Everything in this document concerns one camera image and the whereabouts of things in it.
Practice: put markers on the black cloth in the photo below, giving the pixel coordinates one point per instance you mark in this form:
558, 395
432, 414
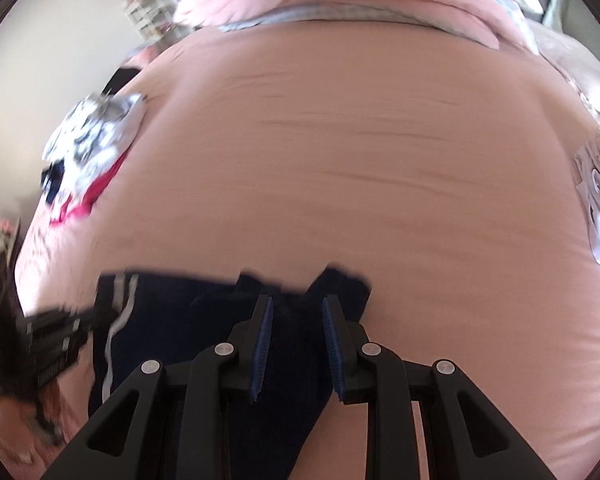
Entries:
120, 80

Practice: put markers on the small navy garment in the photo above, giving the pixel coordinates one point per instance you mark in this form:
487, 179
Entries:
54, 185

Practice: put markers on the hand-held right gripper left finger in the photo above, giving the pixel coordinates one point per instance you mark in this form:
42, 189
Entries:
261, 355

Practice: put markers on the pale pink blanket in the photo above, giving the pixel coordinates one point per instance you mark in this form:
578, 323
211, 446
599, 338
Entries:
580, 70

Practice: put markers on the white printed garment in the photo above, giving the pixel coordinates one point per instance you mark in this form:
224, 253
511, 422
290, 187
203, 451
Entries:
95, 135

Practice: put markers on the red garment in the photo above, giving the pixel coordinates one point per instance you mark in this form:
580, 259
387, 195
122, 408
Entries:
87, 200

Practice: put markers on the white storage shelf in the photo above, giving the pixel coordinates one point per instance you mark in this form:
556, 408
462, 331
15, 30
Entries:
150, 12

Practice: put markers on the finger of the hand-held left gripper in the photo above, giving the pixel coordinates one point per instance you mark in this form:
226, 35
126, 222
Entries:
97, 317

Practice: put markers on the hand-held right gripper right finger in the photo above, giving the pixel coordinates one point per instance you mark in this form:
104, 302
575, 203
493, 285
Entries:
332, 355

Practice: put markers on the navy striped pants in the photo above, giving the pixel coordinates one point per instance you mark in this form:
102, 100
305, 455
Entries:
180, 320

